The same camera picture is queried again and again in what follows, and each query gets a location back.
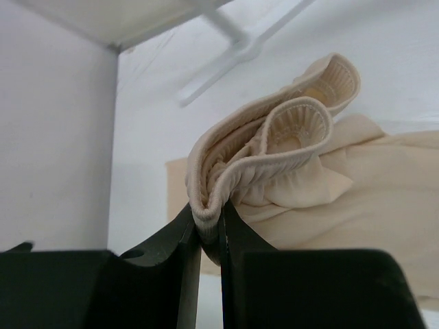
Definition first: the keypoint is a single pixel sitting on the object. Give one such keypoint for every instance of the beige drawstring trousers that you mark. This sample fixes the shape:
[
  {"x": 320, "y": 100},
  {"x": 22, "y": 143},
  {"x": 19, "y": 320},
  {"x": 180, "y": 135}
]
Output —
[{"x": 302, "y": 176}]

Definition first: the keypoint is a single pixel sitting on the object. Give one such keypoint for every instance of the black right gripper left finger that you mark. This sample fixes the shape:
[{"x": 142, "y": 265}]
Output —
[{"x": 152, "y": 285}]

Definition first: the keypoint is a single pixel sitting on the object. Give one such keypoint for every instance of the white clothes rack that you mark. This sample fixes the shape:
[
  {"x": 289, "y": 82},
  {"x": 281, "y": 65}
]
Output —
[{"x": 245, "y": 44}]

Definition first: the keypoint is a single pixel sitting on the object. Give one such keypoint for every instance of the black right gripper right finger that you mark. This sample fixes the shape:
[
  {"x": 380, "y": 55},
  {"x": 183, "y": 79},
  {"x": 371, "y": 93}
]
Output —
[{"x": 263, "y": 287}]

